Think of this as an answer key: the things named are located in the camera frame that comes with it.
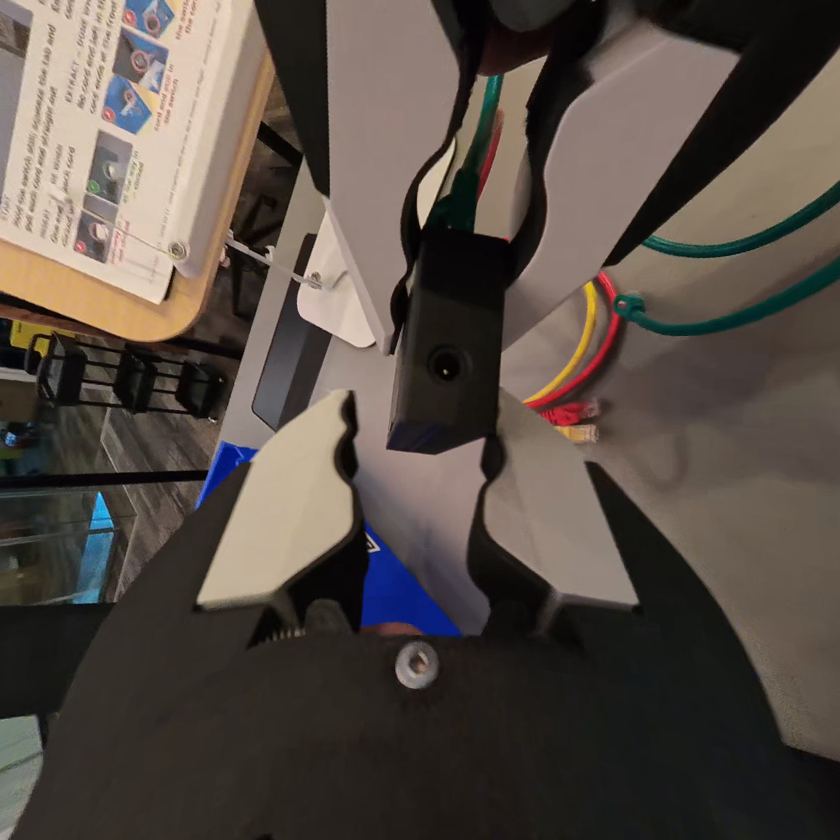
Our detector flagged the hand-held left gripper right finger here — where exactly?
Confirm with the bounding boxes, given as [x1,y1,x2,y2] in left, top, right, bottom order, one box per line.
[467,387,639,635]

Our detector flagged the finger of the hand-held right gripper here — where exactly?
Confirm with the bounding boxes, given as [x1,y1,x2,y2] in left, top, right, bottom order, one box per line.
[504,28,744,347]
[325,0,479,357]

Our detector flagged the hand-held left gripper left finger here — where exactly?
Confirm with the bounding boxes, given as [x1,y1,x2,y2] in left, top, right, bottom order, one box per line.
[196,388,366,635]

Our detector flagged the yellow ethernet cable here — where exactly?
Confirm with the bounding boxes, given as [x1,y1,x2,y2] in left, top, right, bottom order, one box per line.
[524,281,601,446]

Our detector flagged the green ethernet cable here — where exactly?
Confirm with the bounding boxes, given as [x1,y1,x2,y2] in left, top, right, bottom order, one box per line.
[427,73,840,337]

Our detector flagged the red ethernet cable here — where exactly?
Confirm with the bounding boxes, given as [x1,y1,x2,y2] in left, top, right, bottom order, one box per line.
[476,108,623,426]

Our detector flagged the blue plastic bin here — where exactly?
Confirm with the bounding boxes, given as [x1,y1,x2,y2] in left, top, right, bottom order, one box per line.
[196,441,463,637]

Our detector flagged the black network switch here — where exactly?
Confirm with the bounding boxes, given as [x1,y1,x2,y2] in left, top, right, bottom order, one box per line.
[386,226,509,455]

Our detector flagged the white mounting plate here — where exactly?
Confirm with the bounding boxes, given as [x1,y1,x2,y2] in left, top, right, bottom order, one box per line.
[297,213,376,349]

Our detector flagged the wooden instruction board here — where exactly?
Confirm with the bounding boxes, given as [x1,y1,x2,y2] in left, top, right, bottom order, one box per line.
[0,0,277,343]

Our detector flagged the laminated instruction sheet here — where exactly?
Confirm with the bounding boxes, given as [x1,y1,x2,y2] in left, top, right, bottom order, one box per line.
[0,0,258,305]

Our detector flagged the white tether strap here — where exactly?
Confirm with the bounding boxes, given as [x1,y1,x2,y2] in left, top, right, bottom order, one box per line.
[225,238,324,291]

